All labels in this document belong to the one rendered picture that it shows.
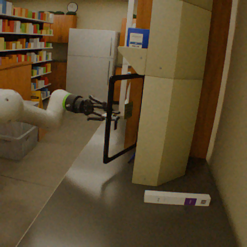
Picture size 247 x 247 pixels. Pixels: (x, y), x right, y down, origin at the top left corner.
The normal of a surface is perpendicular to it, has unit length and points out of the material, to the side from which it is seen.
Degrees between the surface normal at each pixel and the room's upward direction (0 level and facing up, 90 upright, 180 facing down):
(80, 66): 90
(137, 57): 90
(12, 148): 95
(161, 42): 90
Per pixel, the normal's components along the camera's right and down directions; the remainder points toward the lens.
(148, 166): -0.13, 0.30
